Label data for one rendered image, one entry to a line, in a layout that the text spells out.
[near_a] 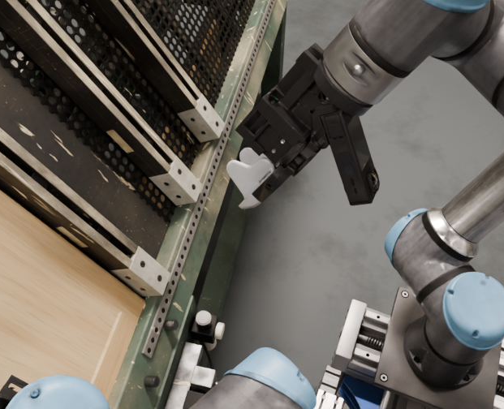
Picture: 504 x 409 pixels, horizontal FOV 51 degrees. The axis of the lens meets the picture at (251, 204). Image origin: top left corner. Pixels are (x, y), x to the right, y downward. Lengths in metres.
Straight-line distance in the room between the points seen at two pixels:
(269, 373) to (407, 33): 0.31
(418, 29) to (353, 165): 0.15
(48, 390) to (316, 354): 1.84
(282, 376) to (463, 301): 0.53
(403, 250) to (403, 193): 1.67
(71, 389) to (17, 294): 0.69
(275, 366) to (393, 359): 0.67
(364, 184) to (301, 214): 1.95
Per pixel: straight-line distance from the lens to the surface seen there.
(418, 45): 0.49
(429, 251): 0.98
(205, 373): 1.37
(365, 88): 0.51
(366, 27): 0.50
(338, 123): 0.54
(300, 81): 0.54
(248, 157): 0.64
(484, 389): 1.16
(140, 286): 1.29
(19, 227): 1.11
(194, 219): 1.43
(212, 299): 2.09
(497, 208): 0.95
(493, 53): 0.54
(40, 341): 1.14
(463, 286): 0.96
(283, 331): 2.23
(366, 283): 2.37
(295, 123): 0.55
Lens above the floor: 2.07
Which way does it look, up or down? 55 degrees down
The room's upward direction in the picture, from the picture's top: straight up
